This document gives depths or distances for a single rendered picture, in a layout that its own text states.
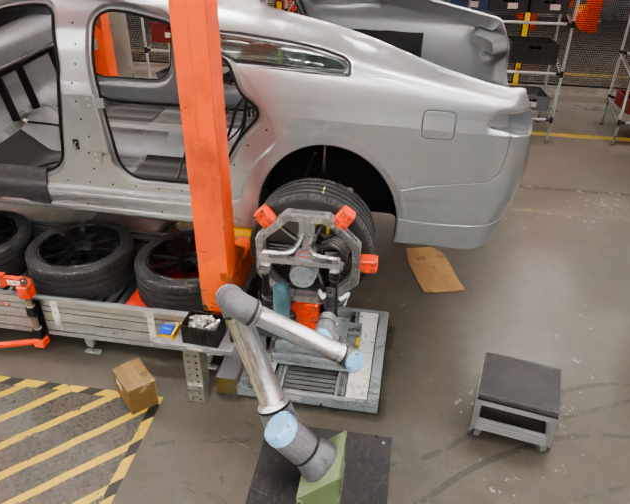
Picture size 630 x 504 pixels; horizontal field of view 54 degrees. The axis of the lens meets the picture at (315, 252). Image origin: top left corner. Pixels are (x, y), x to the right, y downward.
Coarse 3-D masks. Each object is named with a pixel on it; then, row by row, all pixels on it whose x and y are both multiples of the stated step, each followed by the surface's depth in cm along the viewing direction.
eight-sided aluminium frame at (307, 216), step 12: (288, 216) 308; (300, 216) 308; (312, 216) 306; (324, 216) 306; (276, 228) 314; (336, 228) 308; (264, 240) 323; (348, 240) 310; (360, 252) 313; (276, 276) 336; (348, 288) 326; (300, 300) 336; (312, 300) 335
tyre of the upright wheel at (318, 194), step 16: (288, 192) 320; (304, 192) 315; (320, 192) 315; (336, 192) 319; (352, 192) 329; (272, 208) 318; (304, 208) 314; (320, 208) 313; (336, 208) 311; (352, 208) 317; (368, 208) 332; (256, 224) 325; (352, 224) 315; (368, 224) 323; (368, 240) 319; (352, 288) 336
